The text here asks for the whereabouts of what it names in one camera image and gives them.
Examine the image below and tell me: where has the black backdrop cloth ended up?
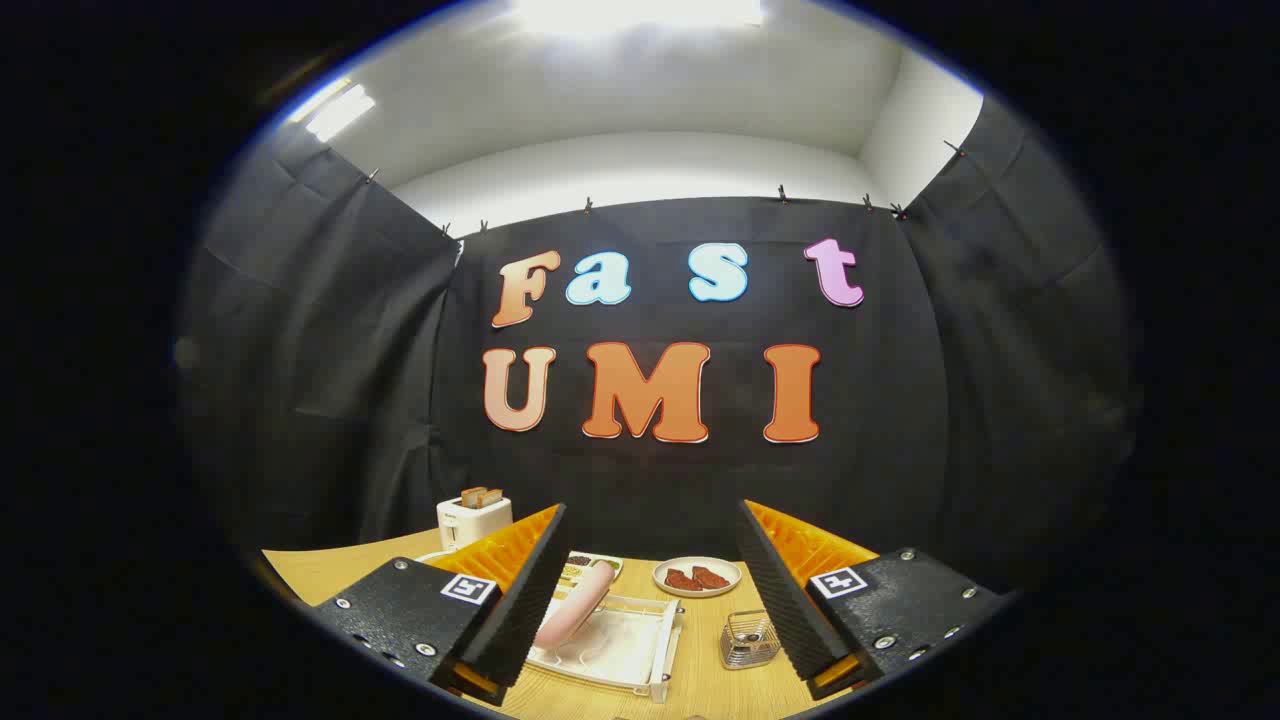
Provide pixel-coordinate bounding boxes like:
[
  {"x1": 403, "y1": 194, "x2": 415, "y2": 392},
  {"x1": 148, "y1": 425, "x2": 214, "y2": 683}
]
[{"x1": 175, "y1": 95, "x2": 1141, "y2": 601}]

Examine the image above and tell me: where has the white divided dish with beans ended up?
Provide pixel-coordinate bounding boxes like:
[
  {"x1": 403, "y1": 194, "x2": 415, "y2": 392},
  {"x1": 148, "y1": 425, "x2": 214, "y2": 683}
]
[{"x1": 560, "y1": 551, "x2": 624, "y2": 586}]

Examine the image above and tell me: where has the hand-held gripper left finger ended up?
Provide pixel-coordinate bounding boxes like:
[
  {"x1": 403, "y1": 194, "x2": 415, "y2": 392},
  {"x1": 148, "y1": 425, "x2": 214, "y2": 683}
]
[{"x1": 312, "y1": 503, "x2": 573, "y2": 709}]

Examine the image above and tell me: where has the pink plate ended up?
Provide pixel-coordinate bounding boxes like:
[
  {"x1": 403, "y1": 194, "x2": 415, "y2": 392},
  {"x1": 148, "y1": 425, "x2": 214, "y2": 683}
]
[{"x1": 533, "y1": 562, "x2": 616, "y2": 649}]

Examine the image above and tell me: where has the metal wire basket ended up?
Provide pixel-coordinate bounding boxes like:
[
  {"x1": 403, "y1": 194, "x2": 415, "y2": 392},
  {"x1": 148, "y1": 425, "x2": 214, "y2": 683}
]
[{"x1": 719, "y1": 610, "x2": 782, "y2": 671}]

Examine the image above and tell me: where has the small ceiling light panel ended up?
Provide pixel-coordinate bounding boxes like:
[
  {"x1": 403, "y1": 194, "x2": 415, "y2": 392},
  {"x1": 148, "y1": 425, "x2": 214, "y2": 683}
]
[{"x1": 290, "y1": 80, "x2": 378, "y2": 143}]

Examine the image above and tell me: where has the white toaster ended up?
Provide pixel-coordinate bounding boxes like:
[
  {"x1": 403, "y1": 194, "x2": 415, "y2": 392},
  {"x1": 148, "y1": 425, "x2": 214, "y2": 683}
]
[{"x1": 437, "y1": 495, "x2": 514, "y2": 553}]

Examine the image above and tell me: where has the white plate with meat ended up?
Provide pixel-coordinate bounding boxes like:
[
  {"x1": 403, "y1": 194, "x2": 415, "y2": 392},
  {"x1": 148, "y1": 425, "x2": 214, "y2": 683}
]
[{"x1": 652, "y1": 556, "x2": 743, "y2": 599}]

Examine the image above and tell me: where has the white wire dish rack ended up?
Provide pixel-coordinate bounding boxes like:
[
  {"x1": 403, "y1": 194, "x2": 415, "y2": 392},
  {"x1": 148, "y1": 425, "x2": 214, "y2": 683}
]
[{"x1": 415, "y1": 548, "x2": 686, "y2": 704}]

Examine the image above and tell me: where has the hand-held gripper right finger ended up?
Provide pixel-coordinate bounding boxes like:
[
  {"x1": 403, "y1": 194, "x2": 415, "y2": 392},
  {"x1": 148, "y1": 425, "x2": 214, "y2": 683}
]
[{"x1": 737, "y1": 498, "x2": 1006, "y2": 701}]

